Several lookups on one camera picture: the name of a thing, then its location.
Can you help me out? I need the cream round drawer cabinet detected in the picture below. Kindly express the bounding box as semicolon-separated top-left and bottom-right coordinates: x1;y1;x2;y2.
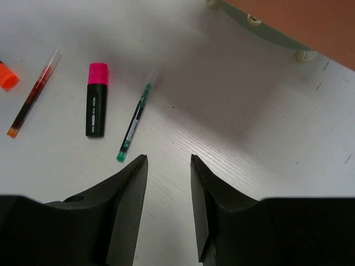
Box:
206;0;355;71

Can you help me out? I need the red ink pen refill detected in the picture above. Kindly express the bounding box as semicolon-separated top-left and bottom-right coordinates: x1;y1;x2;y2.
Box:
7;49;62;138

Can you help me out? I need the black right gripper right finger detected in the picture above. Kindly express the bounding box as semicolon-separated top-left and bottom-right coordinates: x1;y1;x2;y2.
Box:
191;155;266;265

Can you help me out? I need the pink cap black highlighter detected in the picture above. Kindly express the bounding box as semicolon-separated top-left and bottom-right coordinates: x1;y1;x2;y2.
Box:
85;63;109;138

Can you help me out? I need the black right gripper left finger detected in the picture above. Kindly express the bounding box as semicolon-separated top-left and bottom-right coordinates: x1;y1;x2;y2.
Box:
47;155;148;265

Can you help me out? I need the orange cap black highlighter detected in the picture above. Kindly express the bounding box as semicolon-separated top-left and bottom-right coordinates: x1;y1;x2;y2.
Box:
0;61;19;90

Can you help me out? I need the green ink pen refill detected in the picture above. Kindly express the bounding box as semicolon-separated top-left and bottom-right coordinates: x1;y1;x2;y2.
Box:
116;68;156;162

